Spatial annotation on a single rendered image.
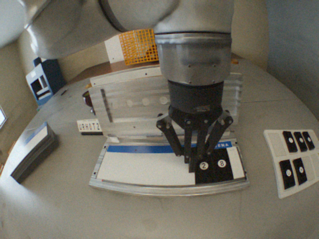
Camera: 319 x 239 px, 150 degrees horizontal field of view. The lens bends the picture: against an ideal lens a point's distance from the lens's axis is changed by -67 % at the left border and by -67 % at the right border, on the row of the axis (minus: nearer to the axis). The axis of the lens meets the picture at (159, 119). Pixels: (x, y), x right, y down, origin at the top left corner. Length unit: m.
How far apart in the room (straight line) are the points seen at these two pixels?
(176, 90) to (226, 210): 0.30
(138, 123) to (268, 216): 0.47
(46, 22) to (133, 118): 0.35
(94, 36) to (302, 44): 2.40
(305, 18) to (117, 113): 2.52
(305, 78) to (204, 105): 2.25
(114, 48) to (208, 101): 0.66
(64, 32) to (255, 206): 0.47
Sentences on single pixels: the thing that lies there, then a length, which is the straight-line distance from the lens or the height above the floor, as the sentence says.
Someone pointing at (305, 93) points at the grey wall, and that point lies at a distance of 2.35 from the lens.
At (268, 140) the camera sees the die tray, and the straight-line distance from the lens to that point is 0.50.
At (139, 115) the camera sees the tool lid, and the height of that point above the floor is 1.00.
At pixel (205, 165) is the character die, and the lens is 0.34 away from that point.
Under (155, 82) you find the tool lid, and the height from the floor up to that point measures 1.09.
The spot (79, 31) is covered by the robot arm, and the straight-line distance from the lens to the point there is 0.15.
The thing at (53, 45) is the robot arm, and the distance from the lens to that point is 0.18.
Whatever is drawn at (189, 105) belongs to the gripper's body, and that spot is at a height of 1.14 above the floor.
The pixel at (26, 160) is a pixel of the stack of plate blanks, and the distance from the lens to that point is 0.75.
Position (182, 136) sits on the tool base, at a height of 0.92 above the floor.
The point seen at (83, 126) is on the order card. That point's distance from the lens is 0.60.
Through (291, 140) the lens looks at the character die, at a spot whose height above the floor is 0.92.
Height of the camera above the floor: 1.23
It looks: 39 degrees down
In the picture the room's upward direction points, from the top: 11 degrees counter-clockwise
